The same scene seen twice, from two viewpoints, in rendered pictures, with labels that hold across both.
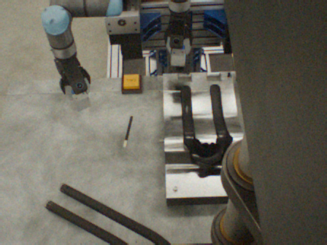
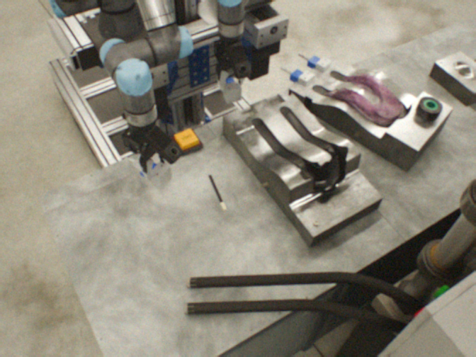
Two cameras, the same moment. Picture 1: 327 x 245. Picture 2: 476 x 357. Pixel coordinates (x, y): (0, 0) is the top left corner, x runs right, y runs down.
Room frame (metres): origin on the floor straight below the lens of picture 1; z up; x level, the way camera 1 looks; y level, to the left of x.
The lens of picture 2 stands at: (0.17, 0.53, 1.96)
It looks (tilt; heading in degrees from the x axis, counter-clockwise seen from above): 53 degrees down; 326
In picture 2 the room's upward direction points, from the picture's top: 2 degrees clockwise
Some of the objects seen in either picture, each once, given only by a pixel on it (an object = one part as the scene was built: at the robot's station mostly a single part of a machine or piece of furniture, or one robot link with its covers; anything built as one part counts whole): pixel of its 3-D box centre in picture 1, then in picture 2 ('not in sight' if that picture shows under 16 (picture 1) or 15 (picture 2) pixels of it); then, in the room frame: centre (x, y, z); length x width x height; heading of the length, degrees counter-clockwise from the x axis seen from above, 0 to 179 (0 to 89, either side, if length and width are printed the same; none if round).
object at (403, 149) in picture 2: not in sight; (367, 103); (0.90, -0.49, 0.86); 0.50 x 0.26 x 0.11; 16
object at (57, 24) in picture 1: (57, 26); (134, 86); (0.96, 0.30, 1.25); 0.09 x 0.08 x 0.11; 178
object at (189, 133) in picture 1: (204, 118); (301, 141); (0.84, -0.14, 0.92); 0.35 x 0.16 x 0.09; 179
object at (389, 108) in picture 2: not in sight; (368, 94); (0.91, -0.48, 0.90); 0.26 x 0.18 x 0.08; 16
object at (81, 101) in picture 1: (76, 92); (146, 168); (0.98, 0.31, 0.93); 0.13 x 0.05 x 0.05; 26
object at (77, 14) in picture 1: (67, 5); (127, 60); (1.06, 0.28, 1.25); 0.11 x 0.11 x 0.08; 88
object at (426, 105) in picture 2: not in sight; (428, 108); (0.73, -0.59, 0.93); 0.08 x 0.08 x 0.04
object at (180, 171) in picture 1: (201, 130); (299, 156); (0.83, -0.13, 0.87); 0.50 x 0.26 x 0.14; 179
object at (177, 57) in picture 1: (179, 49); (227, 83); (1.16, -0.08, 0.93); 0.13 x 0.05 x 0.05; 169
